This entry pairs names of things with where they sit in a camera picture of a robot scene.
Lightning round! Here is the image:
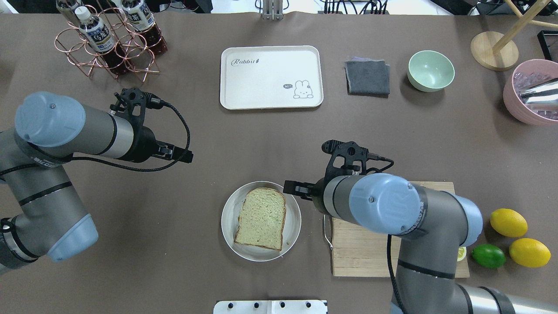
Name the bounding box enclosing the aluminium frame post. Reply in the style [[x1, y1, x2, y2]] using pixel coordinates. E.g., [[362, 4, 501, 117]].
[[260, 0, 284, 20]]

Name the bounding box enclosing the tea bottle upper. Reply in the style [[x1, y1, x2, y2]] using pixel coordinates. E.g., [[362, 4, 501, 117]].
[[74, 6, 128, 75]]

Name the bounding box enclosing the black tray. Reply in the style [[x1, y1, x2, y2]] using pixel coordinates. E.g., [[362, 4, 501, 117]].
[[537, 30, 558, 62]]

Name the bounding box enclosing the wooden cutting board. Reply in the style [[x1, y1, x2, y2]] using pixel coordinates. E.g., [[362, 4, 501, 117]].
[[326, 181, 470, 278]]

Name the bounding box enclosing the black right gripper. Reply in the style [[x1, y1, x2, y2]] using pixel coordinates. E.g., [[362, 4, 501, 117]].
[[283, 140, 371, 214]]

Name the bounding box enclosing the tea bottle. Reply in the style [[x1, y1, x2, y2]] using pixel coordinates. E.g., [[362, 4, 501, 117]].
[[121, 0, 168, 56], [55, 0, 83, 27], [74, 6, 128, 75]]

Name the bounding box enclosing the mint green bowl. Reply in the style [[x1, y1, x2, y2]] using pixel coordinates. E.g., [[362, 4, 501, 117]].
[[407, 50, 455, 92]]

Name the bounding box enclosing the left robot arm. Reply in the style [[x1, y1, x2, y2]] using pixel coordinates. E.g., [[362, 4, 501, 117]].
[[1, 88, 194, 274]]

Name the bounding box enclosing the yellow lemon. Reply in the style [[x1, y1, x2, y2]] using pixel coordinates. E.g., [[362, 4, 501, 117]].
[[490, 208, 528, 237], [509, 238, 551, 268]]

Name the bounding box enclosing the cream rabbit tray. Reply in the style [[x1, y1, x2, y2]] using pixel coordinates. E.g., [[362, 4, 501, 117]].
[[220, 45, 323, 110]]

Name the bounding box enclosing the pink bowl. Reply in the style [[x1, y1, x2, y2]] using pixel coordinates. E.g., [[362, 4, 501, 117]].
[[504, 59, 558, 126]]

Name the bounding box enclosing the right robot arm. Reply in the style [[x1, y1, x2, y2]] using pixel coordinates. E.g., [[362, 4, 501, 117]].
[[283, 140, 557, 314]]

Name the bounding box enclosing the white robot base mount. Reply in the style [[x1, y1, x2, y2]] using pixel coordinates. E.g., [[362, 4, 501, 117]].
[[213, 300, 329, 314]]

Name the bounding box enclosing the half cut lemon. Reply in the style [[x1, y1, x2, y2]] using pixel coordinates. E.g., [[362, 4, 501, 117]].
[[457, 246, 467, 262]]

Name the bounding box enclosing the white round plate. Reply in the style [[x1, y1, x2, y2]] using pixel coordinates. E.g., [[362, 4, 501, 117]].
[[221, 181, 302, 262]]

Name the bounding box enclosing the yellow lemon upper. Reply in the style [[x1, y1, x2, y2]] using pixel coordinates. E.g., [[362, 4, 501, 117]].
[[490, 208, 528, 237]]

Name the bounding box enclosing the grey folded cloth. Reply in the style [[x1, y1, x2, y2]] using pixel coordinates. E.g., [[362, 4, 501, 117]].
[[344, 57, 391, 97]]

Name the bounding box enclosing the bread slice top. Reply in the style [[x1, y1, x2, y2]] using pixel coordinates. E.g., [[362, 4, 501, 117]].
[[234, 188, 286, 252]]

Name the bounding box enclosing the green lime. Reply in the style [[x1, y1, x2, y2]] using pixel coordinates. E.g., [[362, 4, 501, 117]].
[[472, 244, 507, 269]]

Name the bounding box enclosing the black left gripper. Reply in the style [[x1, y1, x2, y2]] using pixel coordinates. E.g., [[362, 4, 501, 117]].
[[110, 88, 194, 163]]

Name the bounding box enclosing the wooden mug tree stand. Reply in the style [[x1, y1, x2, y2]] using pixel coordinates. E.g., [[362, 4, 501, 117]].
[[470, 0, 557, 71]]

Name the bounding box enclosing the tea bottle lower right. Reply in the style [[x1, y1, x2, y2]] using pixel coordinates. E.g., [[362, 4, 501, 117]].
[[55, 0, 83, 27]]

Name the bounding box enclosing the tea bottle lower left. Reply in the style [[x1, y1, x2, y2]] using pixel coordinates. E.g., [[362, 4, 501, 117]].
[[121, 0, 168, 56]]

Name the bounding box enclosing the yellow lemon lower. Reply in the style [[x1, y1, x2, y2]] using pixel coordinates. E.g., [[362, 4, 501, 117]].
[[509, 238, 551, 268]]

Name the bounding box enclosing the copper wire bottle rack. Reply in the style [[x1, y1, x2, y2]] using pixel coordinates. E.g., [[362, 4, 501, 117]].
[[54, 0, 159, 82]]

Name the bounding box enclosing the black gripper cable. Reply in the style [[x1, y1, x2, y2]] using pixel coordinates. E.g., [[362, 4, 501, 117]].
[[0, 94, 192, 177]]

